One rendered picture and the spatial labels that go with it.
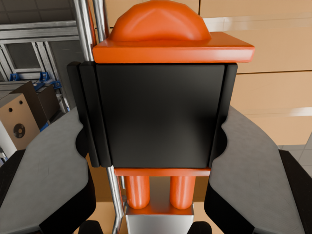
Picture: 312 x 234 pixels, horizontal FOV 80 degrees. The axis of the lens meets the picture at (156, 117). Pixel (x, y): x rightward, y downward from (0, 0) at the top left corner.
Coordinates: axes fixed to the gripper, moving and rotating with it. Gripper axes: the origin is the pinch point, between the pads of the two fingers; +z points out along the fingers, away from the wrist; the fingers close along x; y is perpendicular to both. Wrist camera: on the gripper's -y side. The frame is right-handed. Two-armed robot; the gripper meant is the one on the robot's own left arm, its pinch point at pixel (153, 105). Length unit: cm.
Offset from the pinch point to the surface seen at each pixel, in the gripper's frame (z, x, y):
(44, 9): 120, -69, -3
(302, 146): 121, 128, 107
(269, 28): 66, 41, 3
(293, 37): 66, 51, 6
